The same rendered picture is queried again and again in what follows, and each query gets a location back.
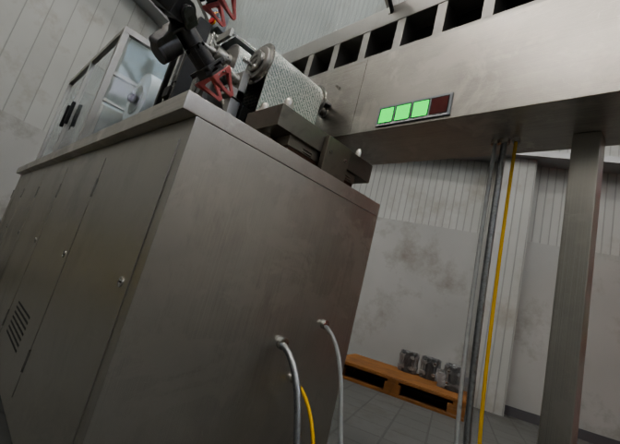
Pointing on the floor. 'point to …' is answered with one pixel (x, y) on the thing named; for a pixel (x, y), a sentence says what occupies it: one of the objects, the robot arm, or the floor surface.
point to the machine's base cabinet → (174, 294)
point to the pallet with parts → (437, 387)
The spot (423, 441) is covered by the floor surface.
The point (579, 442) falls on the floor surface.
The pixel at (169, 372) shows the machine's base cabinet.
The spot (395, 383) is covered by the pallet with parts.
